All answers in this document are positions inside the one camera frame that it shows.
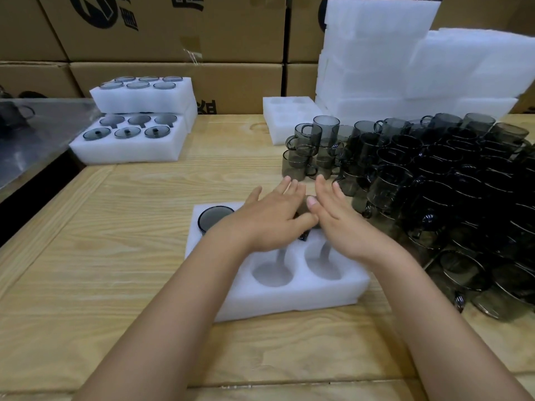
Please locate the person's right hand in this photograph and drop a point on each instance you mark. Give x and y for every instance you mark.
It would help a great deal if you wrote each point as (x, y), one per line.
(351, 233)

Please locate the person's left hand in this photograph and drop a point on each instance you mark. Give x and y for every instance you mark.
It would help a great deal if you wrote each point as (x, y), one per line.
(267, 221)

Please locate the black round object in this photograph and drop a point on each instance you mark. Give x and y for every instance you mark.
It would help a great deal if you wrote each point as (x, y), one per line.
(32, 95)

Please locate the white grooved foam tray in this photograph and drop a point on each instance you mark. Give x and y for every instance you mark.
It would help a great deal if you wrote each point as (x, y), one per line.
(142, 104)
(191, 116)
(292, 304)
(125, 154)

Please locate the pile of smoky glass mugs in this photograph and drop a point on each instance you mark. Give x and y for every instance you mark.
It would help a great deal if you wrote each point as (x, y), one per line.
(459, 175)

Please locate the person's left forearm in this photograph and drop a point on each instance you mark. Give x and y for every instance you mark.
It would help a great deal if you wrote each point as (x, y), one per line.
(167, 329)

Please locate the stainless steel table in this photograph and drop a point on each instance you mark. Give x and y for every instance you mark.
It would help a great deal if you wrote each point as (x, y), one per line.
(42, 137)

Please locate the stack of white foam trays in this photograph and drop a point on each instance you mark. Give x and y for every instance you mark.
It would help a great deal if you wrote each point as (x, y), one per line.
(376, 58)

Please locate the dark mugs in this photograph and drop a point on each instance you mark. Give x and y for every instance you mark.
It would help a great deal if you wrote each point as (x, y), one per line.
(12, 116)

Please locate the person's right forearm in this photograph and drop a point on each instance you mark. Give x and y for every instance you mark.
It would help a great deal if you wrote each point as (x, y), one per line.
(439, 338)

